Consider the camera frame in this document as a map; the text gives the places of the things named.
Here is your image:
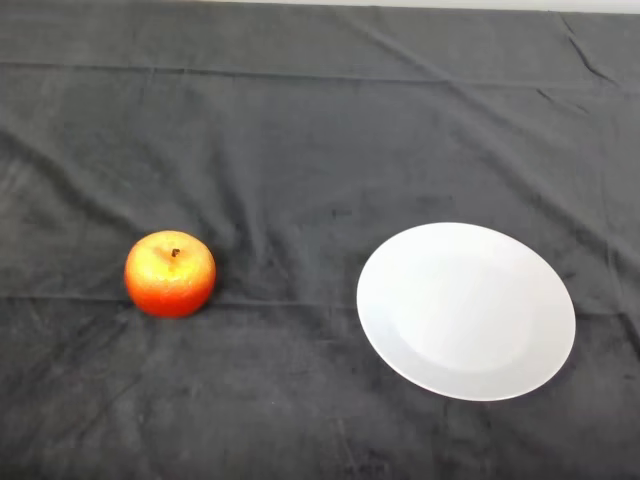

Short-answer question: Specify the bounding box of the white round plate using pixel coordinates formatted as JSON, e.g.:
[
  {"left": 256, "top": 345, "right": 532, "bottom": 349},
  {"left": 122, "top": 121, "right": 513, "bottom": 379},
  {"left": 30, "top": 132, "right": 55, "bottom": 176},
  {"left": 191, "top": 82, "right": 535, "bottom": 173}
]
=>
[{"left": 355, "top": 221, "right": 577, "bottom": 403}]

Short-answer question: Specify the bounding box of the red yellow apple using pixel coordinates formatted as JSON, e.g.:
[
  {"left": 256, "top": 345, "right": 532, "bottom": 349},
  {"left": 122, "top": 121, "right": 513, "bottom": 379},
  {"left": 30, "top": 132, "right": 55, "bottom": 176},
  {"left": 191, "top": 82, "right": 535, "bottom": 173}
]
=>
[{"left": 123, "top": 229, "right": 218, "bottom": 319}]

